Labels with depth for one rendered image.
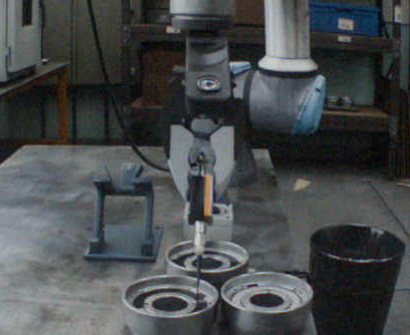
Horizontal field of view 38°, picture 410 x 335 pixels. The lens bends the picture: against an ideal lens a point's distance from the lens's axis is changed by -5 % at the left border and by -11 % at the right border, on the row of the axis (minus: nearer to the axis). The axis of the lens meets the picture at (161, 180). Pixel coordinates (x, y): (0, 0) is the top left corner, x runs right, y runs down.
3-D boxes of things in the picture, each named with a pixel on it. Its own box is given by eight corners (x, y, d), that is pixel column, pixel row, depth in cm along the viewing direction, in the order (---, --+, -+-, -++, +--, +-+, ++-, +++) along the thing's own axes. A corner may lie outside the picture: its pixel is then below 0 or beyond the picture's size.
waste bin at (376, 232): (393, 374, 186) (417, 260, 174) (299, 380, 189) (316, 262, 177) (374, 327, 219) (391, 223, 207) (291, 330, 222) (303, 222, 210)
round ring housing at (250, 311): (324, 332, 66) (329, 301, 65) (239, 352, 63) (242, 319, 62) (284, 296, 76) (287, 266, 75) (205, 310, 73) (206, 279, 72)
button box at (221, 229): (231, 248, 91) (233, 216, 90) (183, 247, 92) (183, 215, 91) (231, 229, 99) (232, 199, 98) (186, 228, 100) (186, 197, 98)
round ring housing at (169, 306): (152, 358, 62) (152, 325, 61) (107, 317, 71) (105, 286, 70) (234, 332, 67) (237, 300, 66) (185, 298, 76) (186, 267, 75)
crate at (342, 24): (367, 35, 430) (366, 7, 424) (379, 38, 393) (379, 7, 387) (301, 29, 434) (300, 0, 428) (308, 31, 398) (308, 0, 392)
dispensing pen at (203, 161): (184, 290, 68) (190, 145, 73) (185, 296, 72) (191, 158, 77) (204, 291, 68) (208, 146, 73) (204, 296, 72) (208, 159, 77)
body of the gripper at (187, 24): (233, 113, 78) (234, 18, 75) (236, 127, 70) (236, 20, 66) (172, 112, 78) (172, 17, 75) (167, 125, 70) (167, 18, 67)
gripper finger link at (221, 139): (237, 186, 79) (231, 114, 76) (239, 201, 73) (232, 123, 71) (212, 189, 79) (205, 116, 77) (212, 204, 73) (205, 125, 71)
